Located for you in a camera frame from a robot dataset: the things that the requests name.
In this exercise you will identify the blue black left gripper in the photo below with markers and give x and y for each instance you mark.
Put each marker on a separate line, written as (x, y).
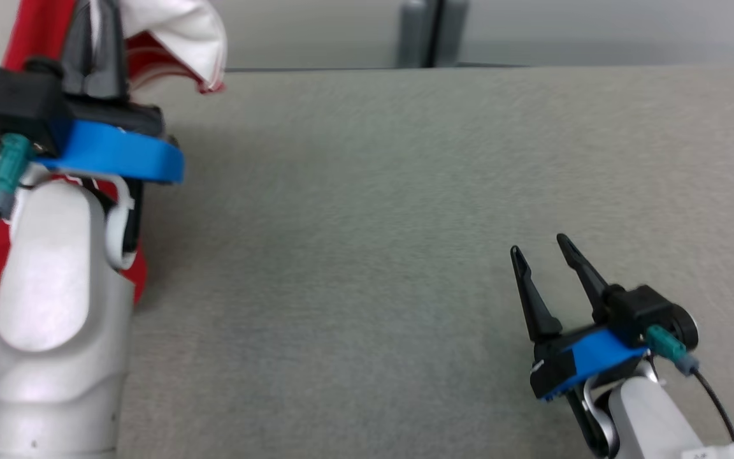
(118, 153)

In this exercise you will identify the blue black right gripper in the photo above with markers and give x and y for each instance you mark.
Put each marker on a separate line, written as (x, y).
(587, 357)

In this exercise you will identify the red white basketball jersey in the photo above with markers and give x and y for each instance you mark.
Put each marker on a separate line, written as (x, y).
(169, 32)

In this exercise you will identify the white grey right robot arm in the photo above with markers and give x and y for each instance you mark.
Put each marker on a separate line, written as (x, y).
(654, 421)

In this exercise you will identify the grey fabric upholstered surface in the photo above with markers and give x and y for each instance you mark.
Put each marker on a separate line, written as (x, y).
(373, 255)

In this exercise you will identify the grey rounded partition foot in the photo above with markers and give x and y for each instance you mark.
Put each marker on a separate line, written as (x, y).
(456, 32)
(413, 32)

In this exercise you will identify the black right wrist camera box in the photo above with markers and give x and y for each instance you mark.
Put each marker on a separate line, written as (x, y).
(638, 315)

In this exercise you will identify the grey partition frame post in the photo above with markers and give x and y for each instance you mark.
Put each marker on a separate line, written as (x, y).
(436, 32)

